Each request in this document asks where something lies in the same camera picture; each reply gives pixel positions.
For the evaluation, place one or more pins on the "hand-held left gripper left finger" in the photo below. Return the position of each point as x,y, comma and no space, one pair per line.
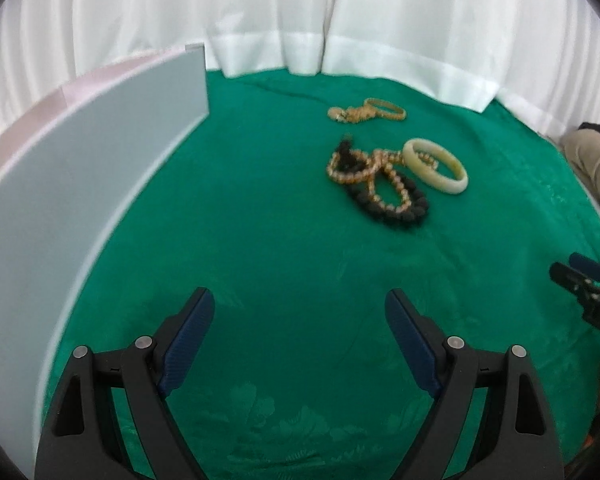
185,345

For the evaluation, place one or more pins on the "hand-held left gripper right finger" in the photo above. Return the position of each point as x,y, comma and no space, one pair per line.
415,345

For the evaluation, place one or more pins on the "pale jade bangle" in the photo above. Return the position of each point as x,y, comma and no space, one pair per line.
450,183

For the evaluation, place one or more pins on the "white cardboard box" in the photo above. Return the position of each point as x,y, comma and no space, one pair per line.
55,185

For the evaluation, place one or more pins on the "gold bangle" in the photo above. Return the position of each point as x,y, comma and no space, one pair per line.
395,113

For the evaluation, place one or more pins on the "green cloth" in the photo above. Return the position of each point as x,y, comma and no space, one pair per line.
280,260

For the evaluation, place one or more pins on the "white curtain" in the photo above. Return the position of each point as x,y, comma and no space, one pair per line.
455,25
155,10

